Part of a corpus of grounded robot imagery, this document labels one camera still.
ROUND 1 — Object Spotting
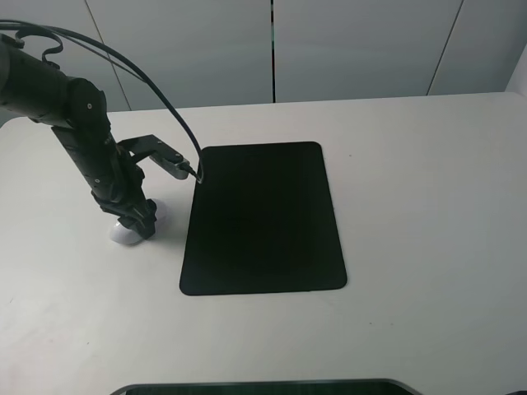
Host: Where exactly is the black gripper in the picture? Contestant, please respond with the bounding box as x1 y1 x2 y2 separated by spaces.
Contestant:
91 151 157 239

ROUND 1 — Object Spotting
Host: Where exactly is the white computer mouse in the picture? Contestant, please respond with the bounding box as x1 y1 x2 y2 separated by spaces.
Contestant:
110 199 169 246

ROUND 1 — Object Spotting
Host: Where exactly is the dark curved robot base edge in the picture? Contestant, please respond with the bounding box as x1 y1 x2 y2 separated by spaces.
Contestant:
113 379 418 394

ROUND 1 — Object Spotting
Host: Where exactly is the black camera cable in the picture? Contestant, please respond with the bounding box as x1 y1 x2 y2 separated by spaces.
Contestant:
0 19 206 184

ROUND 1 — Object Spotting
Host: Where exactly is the black rectangular mouse pad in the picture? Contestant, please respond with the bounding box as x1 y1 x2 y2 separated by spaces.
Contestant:
180 142 347 296

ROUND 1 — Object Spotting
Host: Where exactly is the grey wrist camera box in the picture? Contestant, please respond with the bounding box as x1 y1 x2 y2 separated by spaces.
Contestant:
118 135 194 180

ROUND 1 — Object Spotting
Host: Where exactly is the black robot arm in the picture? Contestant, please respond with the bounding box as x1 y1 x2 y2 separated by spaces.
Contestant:
1 35 156 239

